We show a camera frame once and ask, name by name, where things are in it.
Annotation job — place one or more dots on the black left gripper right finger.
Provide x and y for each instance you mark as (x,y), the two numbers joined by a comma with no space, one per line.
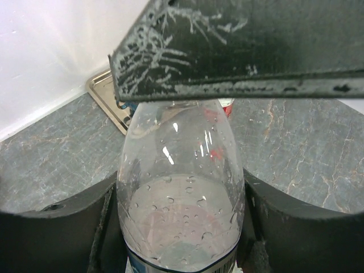
(284,234)

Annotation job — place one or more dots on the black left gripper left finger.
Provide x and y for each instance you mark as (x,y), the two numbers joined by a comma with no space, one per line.
(78,234)

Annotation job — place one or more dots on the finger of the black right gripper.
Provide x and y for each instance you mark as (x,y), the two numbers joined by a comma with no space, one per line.
(182,50)

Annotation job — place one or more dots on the clear bottle red label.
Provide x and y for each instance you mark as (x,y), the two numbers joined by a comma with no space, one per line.
(227,105)

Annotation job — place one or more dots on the clear bottle red cap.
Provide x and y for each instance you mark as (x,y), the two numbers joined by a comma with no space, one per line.
(180,188)

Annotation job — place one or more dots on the blue ceramic cup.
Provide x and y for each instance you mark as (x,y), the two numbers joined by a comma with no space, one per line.
(127,105)

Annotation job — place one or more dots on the silver metal tray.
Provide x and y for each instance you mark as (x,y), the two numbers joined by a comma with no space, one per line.
(101,88)

